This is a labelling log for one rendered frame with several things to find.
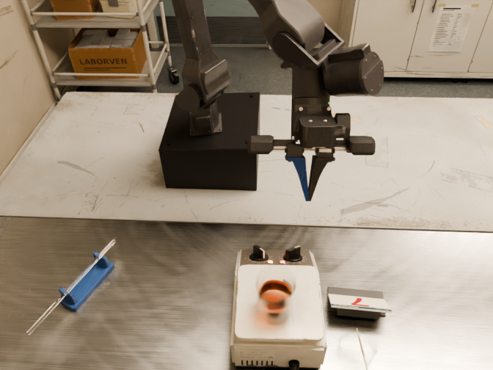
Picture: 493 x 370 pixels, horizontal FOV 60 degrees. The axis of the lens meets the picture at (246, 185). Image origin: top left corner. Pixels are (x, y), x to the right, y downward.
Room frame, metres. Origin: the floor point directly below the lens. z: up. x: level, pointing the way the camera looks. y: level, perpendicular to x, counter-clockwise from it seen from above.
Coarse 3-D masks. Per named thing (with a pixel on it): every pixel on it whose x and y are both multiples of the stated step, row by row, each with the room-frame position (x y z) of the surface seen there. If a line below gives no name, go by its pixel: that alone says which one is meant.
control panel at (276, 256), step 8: (248, 256) 0.44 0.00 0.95; (272, 256) 0.44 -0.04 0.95; (280, 256) 0.44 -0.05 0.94; (304, 256) 0.44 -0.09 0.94; (240, 264) 0.41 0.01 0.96; (256, 264) 0.41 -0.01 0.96; (264, 264) 0.41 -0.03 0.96; (272, 264) 0.41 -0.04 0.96; (280, 264) 0.41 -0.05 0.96; (288, 264) 0.41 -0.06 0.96; (296, 264) 0.41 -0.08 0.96; (304, 264) 0.41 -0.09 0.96; (312, 264) 0.41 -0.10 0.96
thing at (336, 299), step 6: (336, 300) 0.36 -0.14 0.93; (342, 300) 0.36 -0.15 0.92; (348, 300) 0.37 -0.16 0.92; (354, 300) 0.37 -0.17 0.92; (360, 300) 0.37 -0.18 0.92; (366, 300) 0.37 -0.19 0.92; (372, 300) 0.37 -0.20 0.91; (378, 300) 0.37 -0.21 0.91; (366, 306) 0.35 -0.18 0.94; (372, 306) 0.35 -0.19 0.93; (378, 306) 0.35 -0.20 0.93; (384, 306) 0.35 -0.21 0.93
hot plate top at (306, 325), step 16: (240, 272) 0.38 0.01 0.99; (256, 272) 0.38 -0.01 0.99; (304, 272) 0.37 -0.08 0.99; (240, 288) 0.35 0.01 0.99; (304, 288) 0.35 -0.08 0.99; (240, 304) 0.32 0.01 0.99; (304, 304) 0.32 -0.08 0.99; (320, 304) 0.32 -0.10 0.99; (240, 320) 0.30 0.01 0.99; (256, 320) 0.30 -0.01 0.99; (304, 320) 0.30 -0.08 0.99; (320, 320) 0.30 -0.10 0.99; (240, 336) 0.27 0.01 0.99; (256, 336) 0.27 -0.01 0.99; (272, 336) 0.27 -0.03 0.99; (288, 336) 0.27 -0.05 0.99; (304, 336) 0.27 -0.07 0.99; (320, 336) 0.27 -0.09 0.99
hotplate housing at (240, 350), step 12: (240, 252) 0.46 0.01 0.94; (324, 336) 0.28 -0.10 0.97; (240, 348) 0.27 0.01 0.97; (252, 348) 0.27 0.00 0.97; (264, 348) 0.27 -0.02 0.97; (276, 348) 0.27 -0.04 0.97; (288, 348) 0.27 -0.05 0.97; (300, 348) 0.27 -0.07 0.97; (312, 348) 0.27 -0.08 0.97; (324, 348) 0.27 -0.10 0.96; (240, 360) 0.27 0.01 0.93; (252, 360) 0.27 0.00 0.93; (264, 360) 0.27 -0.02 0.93; (276, 360) 0.27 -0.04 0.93; (288, 360) 0.27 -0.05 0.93; (300, 360) 0.27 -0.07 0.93; (312, 360) 0.26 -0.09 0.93
